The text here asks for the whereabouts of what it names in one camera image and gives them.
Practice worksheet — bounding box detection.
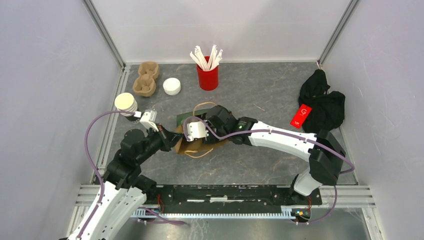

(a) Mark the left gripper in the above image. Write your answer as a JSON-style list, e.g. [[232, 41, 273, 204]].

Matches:
[[136, 122, 184, 164]]

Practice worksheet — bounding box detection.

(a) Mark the stack of paper cups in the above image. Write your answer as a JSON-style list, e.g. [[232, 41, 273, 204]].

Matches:
[[114, 92, 140, 123]]

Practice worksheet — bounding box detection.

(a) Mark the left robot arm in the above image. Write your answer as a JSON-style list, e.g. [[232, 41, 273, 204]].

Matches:
[[67, 124, 184, 240]]

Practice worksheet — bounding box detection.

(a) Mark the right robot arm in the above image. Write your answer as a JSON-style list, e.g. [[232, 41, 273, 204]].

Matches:
[[201, 105, 346, 204]]

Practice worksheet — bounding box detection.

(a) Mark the brown paper bag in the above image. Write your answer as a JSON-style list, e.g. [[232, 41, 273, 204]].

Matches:
[[174, 101, 230, 159]]

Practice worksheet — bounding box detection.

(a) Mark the red straw holder cup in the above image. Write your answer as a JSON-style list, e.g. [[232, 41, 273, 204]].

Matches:
[[196, 64, 219, 91]]

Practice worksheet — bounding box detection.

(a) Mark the stack of white lids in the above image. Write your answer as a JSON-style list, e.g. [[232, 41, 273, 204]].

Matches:
[[162, 77, 181, 96]]

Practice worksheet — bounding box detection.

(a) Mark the brown cardboard cup carrier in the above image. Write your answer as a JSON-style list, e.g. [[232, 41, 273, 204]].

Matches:
[[132, 61, 160, 97]]

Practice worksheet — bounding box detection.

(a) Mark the bundle of wrapped straws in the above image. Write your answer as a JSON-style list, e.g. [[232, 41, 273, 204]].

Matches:
[[189, 44, 223, 72]]

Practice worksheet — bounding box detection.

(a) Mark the red tag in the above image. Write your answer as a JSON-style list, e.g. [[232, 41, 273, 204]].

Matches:
[[290, 104, 312, 129]]

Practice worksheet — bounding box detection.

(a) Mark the black cloth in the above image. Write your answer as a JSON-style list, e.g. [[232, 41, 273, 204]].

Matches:
[[298, 69, 346, 134]]

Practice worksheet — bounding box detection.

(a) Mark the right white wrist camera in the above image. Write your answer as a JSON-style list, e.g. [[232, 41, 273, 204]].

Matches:
[[183, 121, 209, 142]]

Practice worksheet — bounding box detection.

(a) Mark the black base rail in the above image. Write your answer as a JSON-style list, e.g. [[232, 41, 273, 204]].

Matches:
[[144, 184, 323, 215]]

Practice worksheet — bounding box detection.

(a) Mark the white cable duct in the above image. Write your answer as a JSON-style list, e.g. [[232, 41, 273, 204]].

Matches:
[[154, 208, 296, 220]]

